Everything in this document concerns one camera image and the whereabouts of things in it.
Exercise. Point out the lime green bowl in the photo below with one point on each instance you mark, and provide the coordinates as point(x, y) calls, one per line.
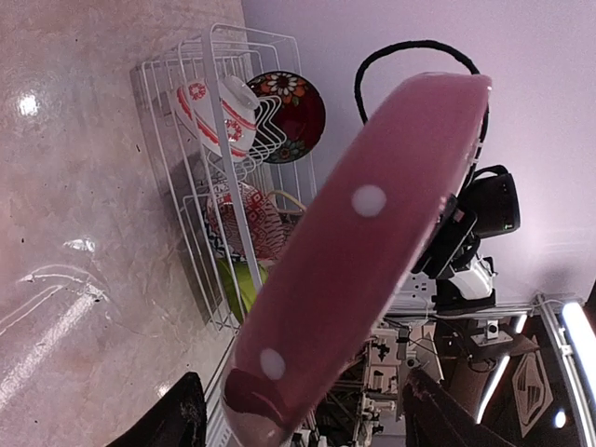
point(238, 287)

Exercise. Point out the dark red floral plate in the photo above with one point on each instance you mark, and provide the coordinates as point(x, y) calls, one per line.
point(301, 116)

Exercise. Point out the white wire dish rack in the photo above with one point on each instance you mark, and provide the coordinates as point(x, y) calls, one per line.
point(186, 171)

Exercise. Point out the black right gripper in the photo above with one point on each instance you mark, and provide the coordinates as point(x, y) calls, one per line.
point(451, 239)

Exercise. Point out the yellow cup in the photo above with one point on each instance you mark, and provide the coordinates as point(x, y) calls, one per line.
point(289, 208)

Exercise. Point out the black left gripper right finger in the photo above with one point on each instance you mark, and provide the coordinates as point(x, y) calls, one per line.
point(434, 418)

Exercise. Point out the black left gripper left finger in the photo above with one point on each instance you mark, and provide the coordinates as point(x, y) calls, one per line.
point(179, 418)

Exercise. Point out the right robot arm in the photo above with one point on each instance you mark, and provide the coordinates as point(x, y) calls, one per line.
point(487, 207)

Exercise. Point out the white red patterned bowl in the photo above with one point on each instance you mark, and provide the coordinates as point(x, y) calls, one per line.
point(236, 106)

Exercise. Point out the blue white zigzag bowl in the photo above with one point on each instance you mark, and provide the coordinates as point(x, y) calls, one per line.
point(266, 228)

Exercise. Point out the pink polka dot plate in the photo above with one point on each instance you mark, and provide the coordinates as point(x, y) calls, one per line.
point(354, 246)

